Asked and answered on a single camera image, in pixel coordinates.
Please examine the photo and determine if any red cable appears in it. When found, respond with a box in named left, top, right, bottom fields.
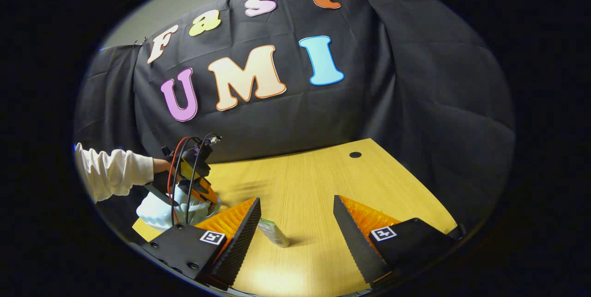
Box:
left=166, top=136, right=192, bottom=198

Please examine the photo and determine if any black backdrop cloth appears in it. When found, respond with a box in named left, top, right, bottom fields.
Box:
left=74, top=0, right=515, bottom=230

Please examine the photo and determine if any black cable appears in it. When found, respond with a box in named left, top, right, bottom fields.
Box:
left=185, top=133, right=221, bottom=226

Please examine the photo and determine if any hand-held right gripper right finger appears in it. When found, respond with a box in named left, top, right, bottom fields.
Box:
left=332, top=194, right=464, bottom=287

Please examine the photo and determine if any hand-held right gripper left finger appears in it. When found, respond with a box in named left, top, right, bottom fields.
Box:
left=148, top=198, right=262, bottom=288

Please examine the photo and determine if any white tube green end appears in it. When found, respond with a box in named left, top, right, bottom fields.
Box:
left=257, top=218, right=291, bottom=248

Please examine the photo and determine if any pale blue small suitcase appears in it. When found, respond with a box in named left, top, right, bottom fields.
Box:
left=136, top=186, right=221, bottom=232

